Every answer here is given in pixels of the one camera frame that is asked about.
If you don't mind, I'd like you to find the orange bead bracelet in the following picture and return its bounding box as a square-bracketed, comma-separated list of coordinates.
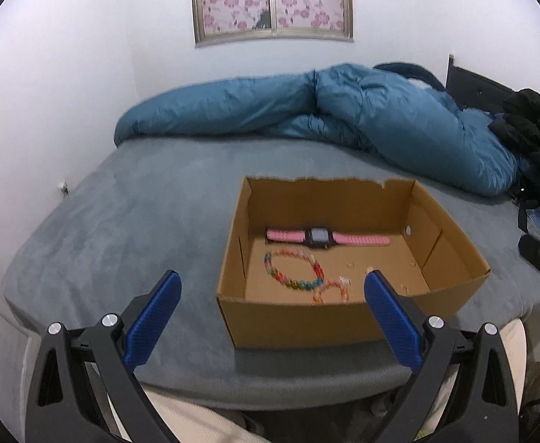
[310, 276, 353, 305]

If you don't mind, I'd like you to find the multicolour bead bracelet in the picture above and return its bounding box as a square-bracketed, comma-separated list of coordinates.
[263, 248, 325, 290]

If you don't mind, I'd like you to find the pink strap smartwatch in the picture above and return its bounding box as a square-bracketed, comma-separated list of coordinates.
[266, 227, 390, 249]

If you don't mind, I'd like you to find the black jacket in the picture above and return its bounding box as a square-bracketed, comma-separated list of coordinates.
[489, 89, 540, 208]

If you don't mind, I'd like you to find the black headboard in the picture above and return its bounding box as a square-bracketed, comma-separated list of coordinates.
[446, 54, 514, 113]

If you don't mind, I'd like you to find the grey bed sheet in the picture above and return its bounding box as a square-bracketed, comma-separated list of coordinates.
[1, 138, 409, 410]

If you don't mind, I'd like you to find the blue duvet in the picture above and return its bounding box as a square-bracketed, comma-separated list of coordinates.
[114, 64, 518, 196]

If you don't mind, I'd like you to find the brown cardboard box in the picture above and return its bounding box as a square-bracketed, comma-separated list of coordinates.
[217, 177, 490, 349]

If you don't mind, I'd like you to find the floral window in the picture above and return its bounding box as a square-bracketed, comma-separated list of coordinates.
[192, 0, 353, 46]

